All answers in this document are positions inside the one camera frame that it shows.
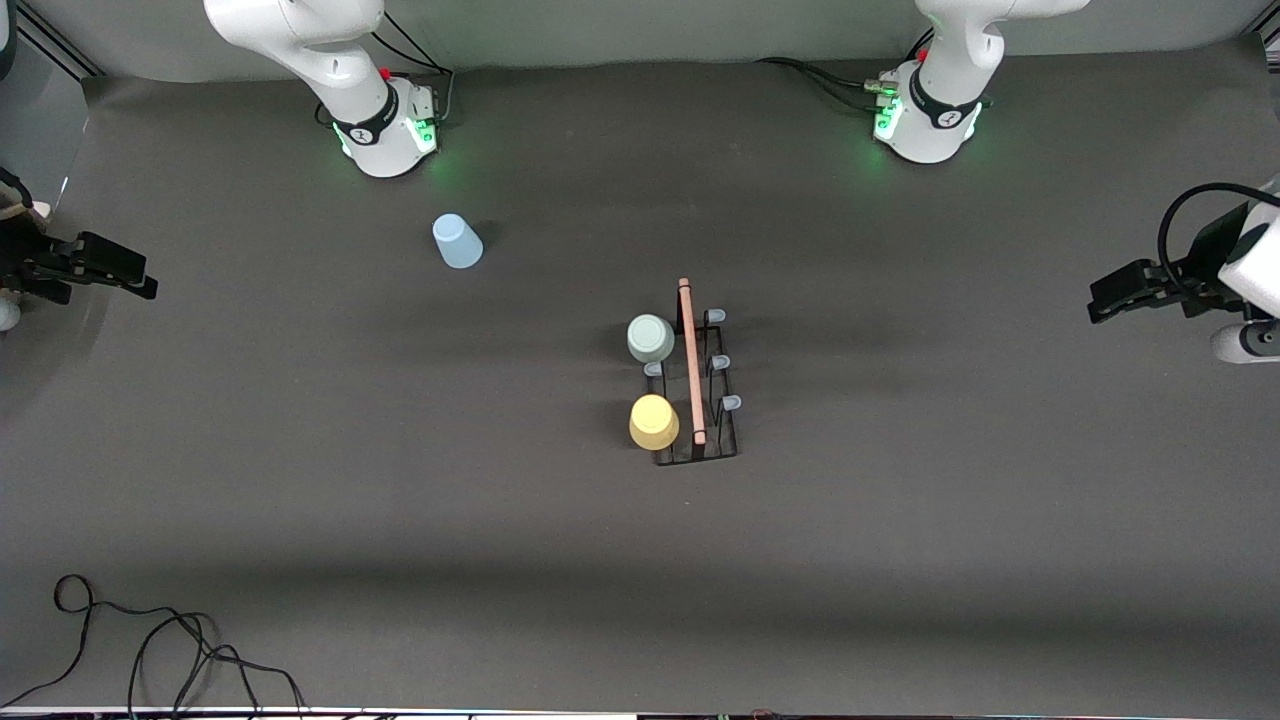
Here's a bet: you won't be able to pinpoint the black wire cup holder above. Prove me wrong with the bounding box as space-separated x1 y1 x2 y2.
640 278 744 467

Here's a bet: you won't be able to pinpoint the pale green plastic cup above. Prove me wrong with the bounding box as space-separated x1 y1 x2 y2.
627 314 676 364

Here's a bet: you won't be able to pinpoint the yellow plastic cup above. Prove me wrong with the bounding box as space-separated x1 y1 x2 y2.
628 394 681 452

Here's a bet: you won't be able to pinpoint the light blue plastic cup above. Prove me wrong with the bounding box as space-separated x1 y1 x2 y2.
432 213 484 270

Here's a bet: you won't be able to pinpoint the dark grey table mat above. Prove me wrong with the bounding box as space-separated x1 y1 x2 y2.
0 40 1280 714

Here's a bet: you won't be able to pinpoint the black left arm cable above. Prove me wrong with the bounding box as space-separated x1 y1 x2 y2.
1158 182 1280 301

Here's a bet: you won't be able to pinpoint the black frame rail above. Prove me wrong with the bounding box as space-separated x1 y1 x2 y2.
15 5 106 81

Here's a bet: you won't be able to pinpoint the loose black cable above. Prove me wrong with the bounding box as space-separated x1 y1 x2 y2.
0 574 307 717

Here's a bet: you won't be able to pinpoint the black left arm base cables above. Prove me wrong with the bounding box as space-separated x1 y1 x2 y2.
755 25 936 113

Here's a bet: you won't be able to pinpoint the black arm base cables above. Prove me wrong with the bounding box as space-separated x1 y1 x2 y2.
315 10 457 131
755 25 936 113

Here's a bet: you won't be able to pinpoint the black right arm base cables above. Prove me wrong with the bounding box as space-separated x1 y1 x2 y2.
315 10 457 131

